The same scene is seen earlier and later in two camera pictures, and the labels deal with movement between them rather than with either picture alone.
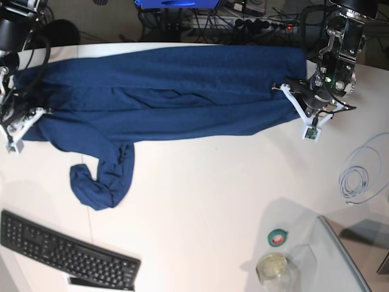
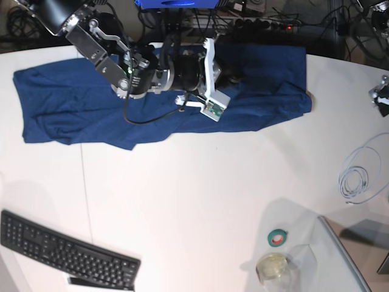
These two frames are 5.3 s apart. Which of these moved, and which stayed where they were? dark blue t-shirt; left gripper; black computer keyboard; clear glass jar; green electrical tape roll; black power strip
Moved: left gripper; dark blue t-shirt
Stayed: black computer keyboard; black power strip; green electrical tape roll; clear glass jar
